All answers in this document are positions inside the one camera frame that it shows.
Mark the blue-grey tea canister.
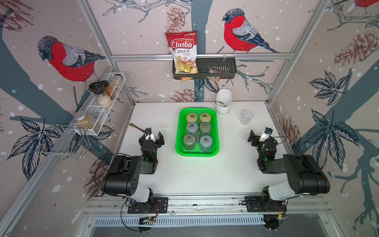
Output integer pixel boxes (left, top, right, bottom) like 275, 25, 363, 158
199, 135, 213, 153
186, 122, 198, 137

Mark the green tea canister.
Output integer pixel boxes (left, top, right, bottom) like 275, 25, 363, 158
183, 133, 196, 151
199, 122, 212, 136

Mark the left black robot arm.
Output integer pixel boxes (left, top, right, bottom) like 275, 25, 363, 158
101, 132, 168, 214

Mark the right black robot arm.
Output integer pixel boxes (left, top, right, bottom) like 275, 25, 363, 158
241, 127, 330, 213

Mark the green plastic mesh basket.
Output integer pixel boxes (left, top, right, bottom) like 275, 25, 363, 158
175, 108, 220, 157

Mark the beige tea canister back left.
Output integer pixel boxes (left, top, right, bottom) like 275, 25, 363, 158
186, 113, 198, 123

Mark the beige tea canister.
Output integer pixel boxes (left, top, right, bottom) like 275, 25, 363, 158
186, 113, 198, 123
199, 113, 212, 123

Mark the beige tea canister back right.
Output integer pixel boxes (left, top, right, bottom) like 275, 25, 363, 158
199, 113, 212, 123

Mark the iridescent butter knife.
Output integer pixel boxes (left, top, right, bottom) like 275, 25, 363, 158
129, 123, 146, 133

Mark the glass jar with brown spice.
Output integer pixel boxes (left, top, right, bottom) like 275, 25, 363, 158
74, 111, 95, 129

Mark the orange spice bottle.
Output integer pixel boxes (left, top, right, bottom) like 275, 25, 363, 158
101, 81, 116, 100

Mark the white pale spice bottle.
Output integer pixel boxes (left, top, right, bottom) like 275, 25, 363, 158
110, 74, 122, 89

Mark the black lid spice grinder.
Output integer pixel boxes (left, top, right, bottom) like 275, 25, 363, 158
89, 82, 112, 108

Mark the snack packet in black shelf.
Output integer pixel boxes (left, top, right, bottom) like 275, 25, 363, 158
206, 68, 222, 82

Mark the red cassava chips bag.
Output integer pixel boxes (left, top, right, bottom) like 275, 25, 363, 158
165, 31, 198, 75

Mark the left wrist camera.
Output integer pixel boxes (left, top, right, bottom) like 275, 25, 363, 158
145, 127, 156, 142

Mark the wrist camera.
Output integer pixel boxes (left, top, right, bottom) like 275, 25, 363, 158
145, 127, 156, 142
259, 127, 273, 142

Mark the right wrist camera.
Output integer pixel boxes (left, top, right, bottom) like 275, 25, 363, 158
259, 127, 273, 142

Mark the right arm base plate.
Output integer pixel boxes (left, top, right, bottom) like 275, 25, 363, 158
240, 196, 287, 213

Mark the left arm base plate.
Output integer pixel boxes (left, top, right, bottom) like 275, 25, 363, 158
127, 197, 169, 214

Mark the white wire spice rack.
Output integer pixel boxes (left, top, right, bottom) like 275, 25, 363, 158
35, 72, 126, 161

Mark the black wall basket shelf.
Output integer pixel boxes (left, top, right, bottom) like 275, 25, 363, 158
172, 57, 236, 80

